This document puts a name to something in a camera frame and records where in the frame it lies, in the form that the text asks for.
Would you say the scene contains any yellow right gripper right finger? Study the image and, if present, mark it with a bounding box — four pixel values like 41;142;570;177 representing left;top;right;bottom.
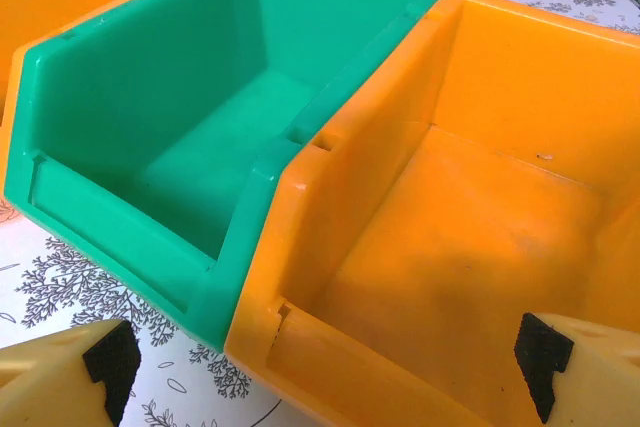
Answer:
513;311;640;427

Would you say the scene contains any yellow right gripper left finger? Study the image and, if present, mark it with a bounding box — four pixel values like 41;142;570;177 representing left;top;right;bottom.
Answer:
0;317;143;427

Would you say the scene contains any green plastic bin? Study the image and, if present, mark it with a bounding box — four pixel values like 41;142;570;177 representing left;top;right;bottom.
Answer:
2;0;446;353

